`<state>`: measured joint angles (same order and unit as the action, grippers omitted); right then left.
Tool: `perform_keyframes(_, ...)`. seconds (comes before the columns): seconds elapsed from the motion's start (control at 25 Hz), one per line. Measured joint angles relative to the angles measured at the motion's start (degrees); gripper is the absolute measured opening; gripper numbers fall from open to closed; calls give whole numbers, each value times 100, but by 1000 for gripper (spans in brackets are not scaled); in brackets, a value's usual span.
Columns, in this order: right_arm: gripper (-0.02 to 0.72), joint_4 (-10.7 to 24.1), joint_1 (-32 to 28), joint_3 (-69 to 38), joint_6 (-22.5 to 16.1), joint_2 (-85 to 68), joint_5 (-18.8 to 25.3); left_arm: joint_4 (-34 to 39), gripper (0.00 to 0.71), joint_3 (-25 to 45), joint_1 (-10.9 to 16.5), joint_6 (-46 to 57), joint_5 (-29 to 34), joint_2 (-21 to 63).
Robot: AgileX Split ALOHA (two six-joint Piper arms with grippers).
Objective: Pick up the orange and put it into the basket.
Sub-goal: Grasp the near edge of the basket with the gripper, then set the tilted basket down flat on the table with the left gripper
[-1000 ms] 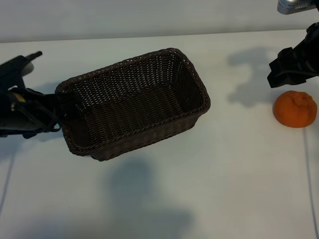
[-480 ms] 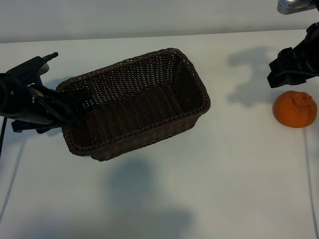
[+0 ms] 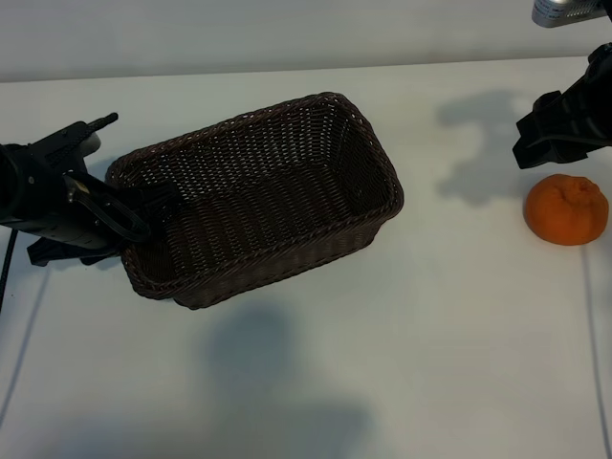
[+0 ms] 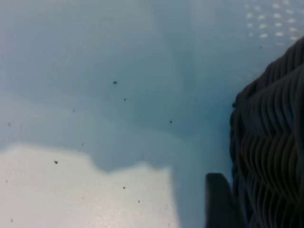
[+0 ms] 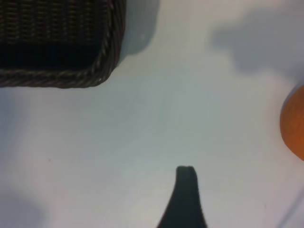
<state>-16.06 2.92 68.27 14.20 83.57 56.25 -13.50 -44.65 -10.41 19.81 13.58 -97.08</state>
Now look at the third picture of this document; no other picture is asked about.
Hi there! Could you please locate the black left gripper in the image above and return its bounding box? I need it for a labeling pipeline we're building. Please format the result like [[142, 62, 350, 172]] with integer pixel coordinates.
[[11, 152, 177, 268]]

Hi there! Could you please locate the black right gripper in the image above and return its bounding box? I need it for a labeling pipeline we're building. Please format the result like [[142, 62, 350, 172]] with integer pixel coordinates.
[[512, 42, 612, 171]]

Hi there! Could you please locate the orange fruit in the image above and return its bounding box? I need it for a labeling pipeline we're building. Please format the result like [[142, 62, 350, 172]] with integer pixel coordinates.
[[524, 174, 611, 246]]

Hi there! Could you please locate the dark brown woven basket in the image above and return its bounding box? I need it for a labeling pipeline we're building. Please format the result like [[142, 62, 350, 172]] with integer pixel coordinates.
[[104, 91, 405, 312]]

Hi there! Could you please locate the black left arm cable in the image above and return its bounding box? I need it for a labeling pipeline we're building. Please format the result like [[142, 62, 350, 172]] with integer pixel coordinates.
[[0, 229, 18, 315]]

